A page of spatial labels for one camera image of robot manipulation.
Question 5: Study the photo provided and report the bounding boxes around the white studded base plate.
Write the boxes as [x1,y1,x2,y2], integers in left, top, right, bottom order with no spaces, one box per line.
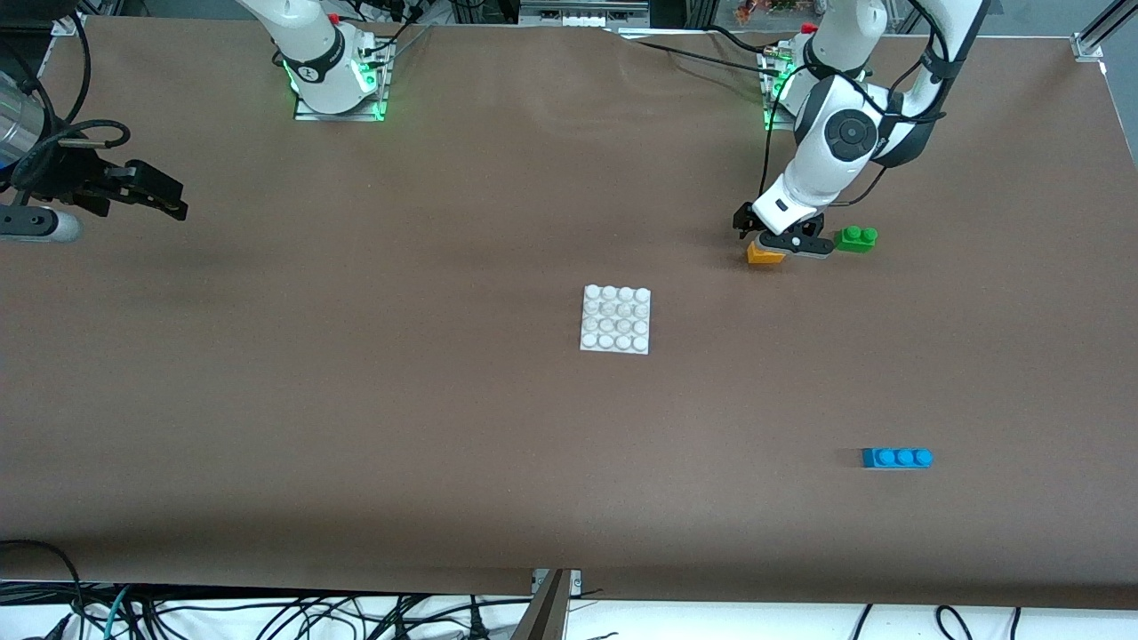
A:
[580,284,652,356]

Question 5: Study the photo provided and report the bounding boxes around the blue three-stud toy block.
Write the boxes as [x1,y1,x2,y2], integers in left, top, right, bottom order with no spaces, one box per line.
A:
[861,447,934,470]

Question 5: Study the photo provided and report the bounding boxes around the brown table cover mat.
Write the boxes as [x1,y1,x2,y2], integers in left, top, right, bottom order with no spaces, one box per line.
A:
[0,18,1138,610]

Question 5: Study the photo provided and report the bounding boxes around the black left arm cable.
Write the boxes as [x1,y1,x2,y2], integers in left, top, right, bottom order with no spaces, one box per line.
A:
[756,0,959,210]

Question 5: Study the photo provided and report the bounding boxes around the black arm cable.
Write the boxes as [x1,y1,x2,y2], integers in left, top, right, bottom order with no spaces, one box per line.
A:
[13,9,132,192]
[756,0,959,210]

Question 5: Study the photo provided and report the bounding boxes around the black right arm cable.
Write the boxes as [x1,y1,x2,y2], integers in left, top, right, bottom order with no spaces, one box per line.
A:
[13,9,132,192]

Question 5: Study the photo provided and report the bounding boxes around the black cable across mat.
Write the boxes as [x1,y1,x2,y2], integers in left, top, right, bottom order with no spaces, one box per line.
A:
[622,27,783,68]

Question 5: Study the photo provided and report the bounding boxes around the aluminium background frame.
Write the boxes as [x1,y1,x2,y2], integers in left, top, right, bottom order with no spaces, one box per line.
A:
[520,0,650,26]

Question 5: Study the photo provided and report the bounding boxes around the aluminium corner frame profile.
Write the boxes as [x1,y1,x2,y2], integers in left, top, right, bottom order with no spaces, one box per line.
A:
[1071,0,1138,63]

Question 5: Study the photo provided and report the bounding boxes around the black looped cable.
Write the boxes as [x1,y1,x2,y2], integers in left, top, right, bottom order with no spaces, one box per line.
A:
[0,540,87,640]

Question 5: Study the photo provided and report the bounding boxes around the teal cable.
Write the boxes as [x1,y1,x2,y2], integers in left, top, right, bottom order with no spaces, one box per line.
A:
[84,585,134,640]

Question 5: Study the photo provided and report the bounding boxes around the dark metal stand post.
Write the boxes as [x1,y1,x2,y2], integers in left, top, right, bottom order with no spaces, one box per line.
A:
[511,569,570,640]

